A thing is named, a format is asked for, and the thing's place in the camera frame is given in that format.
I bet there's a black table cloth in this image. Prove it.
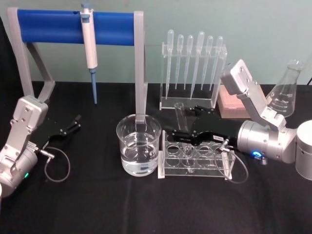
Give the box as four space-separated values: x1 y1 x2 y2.
0 14 312 234

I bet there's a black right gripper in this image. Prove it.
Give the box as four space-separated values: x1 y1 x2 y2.
165 104 242 149

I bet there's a clear acrylic dropper rack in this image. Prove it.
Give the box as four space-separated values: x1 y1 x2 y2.
159 40 229 111

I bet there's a pink pipette tip box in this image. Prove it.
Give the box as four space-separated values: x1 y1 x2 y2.
216 84 268 119

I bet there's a clear acrylic test tube rack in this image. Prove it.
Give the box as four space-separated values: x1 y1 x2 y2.
157 130 236 181

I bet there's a thin dark right gripper cable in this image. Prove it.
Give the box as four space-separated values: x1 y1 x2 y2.
214 137 250 184

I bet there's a glass test tube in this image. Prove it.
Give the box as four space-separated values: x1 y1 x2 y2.
174 101 196 174

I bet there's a glass beaker with water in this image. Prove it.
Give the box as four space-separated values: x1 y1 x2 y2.
116 114 162 177

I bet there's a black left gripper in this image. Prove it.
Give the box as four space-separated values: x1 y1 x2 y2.
34 114 82 152

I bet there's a grey pipette stand blue bar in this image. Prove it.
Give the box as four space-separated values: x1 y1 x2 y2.
7 7 149 125

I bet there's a glass conical flask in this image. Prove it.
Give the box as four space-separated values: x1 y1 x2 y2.
265 59 305 119

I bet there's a thin dark left gripper cable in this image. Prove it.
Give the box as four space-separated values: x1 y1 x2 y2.
36 147 72 182

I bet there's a thin dark gripper cable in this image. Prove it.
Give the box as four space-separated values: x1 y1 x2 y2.
36 147 72 182
214 137 250 184

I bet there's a clear plastic transfer pipette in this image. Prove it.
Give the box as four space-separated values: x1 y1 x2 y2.
201 35 214 91
190 31 205 101
183 34 194 91
209 36 224 91
165 29 175 100

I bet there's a white and blue micropipette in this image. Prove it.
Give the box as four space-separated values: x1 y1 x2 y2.
80 2 98 105

